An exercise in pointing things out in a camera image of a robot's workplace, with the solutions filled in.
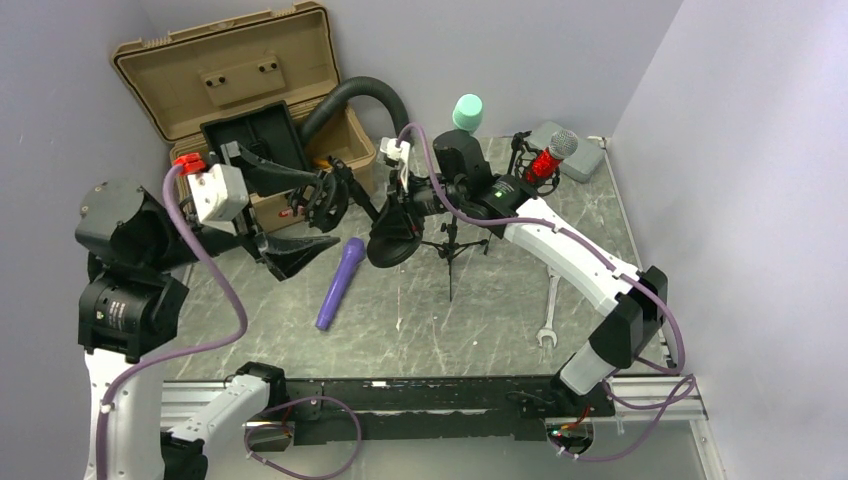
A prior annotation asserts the purple cable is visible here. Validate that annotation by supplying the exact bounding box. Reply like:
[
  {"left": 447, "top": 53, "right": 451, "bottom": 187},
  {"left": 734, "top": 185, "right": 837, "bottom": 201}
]
[
  {"left": 396, "top": 122, "right": 697, "bottom": 464},
  {"left": 94, "top": 162, "right": 362, "bottom": 480}
]

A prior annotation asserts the purple microphone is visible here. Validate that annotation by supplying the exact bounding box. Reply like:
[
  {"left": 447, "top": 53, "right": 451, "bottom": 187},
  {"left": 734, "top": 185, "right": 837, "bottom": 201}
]
[{"left": 315, "top": 237, "right": 366, "bottom": 331}]

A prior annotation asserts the mint green microphone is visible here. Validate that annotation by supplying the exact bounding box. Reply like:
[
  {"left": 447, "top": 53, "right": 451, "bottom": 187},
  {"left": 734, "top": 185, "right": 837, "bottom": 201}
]
[{"left": 452, "top": 93, "right": 483, "bottom": 134}]

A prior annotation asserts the black tripod shock-mount stand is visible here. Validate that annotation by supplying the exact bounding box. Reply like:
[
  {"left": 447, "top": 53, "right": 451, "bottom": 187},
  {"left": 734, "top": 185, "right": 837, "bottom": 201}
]
[{"left": 507, "top": 130, "right": 561, "bottom": 197}]

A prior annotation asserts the red microphone silver grille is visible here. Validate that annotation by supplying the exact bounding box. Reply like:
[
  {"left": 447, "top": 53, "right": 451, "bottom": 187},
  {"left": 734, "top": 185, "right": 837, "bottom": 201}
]
[{"left": 521, "top": 129, "right": 579, "bottom": 187}]

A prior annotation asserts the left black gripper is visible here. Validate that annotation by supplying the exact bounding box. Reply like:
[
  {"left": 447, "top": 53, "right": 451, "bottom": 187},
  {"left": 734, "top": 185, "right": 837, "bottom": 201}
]
[{"left": 148, "top": 140, "right": 341, "bottom": 275}]

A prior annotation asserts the black tripod mic stand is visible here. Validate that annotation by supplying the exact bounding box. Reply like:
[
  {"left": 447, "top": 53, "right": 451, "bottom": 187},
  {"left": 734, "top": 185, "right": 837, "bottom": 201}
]
[{"left": 422, "top": 216, "right": 490, "bottom": 302}]

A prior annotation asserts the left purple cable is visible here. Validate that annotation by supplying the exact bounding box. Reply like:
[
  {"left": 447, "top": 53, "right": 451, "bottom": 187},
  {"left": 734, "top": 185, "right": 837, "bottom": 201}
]
[{"left": 94, "top": 162, "right": 362, "bottom": 480}]

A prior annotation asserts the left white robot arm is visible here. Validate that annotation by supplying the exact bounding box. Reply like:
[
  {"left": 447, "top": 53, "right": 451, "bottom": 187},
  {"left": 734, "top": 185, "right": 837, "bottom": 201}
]
[{"left": 75, "top": 142, "right": 336, "bottom": 479}]

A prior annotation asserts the black round-base mic stand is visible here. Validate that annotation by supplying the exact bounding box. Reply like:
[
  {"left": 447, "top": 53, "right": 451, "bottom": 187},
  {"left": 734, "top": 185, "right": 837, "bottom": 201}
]
[{"left": 288, "top": 156, "right": 423, "bottom": 268}]

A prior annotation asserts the tan plastic tool case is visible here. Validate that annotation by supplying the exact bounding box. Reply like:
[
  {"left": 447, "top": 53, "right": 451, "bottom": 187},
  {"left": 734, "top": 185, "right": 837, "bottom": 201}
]
[{"left": 112, "top": 1, "right": 376, "bottom": 232}]

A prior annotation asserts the black corrugated hose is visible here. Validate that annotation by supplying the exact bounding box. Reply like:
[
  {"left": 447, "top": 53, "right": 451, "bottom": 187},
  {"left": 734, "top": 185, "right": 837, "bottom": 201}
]
[{"left": 297, "top": 76, "right": 416, "bottom": 151}]

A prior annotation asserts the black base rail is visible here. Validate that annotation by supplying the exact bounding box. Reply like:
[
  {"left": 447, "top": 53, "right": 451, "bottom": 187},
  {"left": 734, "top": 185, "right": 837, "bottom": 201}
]
[{"left": 251, "top": 375, "right": 615, "bottom": 446}]

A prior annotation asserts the black tray in case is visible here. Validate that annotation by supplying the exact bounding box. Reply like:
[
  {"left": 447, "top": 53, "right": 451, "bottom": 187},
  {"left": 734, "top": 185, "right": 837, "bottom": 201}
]
[{"left": 200, "top": 101, "right": 314, "bottom": 173}]

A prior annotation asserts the silver open-end wrench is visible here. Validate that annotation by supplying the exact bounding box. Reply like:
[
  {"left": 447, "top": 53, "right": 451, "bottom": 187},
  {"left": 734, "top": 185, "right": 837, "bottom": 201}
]
[{"left": 536, "top": 267, "right": 561, "bottom": 348}]

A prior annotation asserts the grey rectangular block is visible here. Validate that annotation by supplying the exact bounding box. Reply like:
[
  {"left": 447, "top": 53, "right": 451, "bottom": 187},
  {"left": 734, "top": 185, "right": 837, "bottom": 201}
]
[{"left": 527, "top": 121, "right": 605, "bottom": 183}]

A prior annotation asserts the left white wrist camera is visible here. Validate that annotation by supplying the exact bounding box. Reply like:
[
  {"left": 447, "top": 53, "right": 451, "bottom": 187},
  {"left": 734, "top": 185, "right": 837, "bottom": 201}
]
[{"left": 175, "top": 152, "right": 249, "bottom": 228}]

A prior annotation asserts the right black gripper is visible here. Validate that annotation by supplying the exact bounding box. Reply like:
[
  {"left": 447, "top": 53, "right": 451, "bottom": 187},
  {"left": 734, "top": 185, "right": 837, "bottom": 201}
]
[{"left": 370, "top": 168, "right": 467, "bottom": 239}]

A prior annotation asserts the aluminium extrusion frame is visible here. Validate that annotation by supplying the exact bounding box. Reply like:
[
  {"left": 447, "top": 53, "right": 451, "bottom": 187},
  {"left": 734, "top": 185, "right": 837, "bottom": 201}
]
[{"left": 158, "top": 351, "right": 709, "bottom": 425}]

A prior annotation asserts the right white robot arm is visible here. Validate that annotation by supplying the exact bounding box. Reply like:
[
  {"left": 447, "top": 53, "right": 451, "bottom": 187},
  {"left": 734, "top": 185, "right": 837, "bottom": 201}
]
[{"left": 367, "top": 124, "right": 680, "bottom": 415}]

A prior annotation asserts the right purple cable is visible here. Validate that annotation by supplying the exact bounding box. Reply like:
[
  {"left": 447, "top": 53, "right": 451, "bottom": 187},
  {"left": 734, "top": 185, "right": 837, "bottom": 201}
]
[{"left": 396, "top": 122, "right": 697, "bottom": 464}]

